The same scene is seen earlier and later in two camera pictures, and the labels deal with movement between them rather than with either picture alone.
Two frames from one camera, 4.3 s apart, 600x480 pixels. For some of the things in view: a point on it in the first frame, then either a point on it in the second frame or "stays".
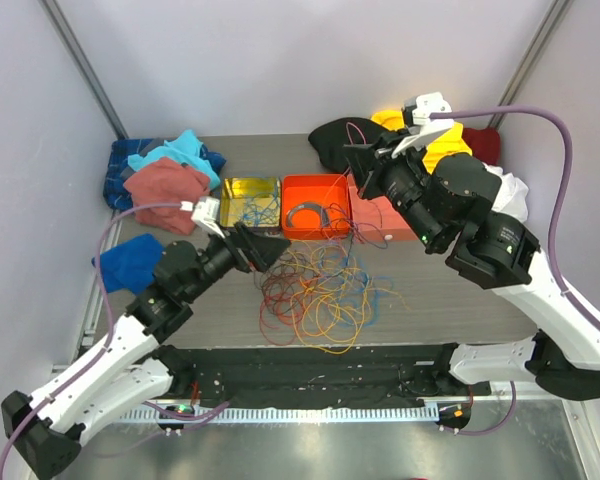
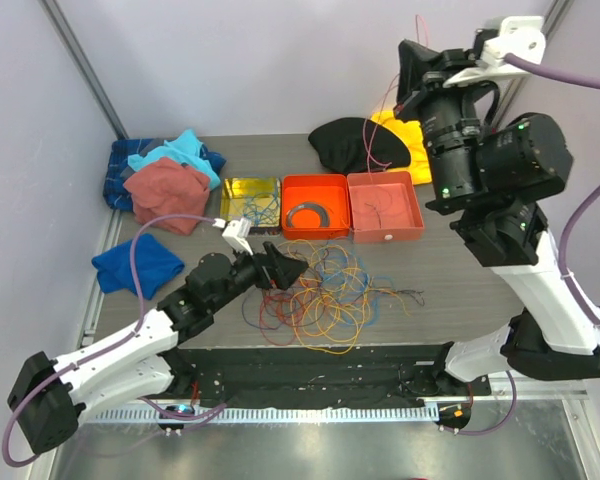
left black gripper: [251, 251] -> [273, 267]
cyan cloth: [185, 150] stays
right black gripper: [371, 163] -> [421, 67]
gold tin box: [253, 201] stays
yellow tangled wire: [333, 308] stays
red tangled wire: [283, 305] stays
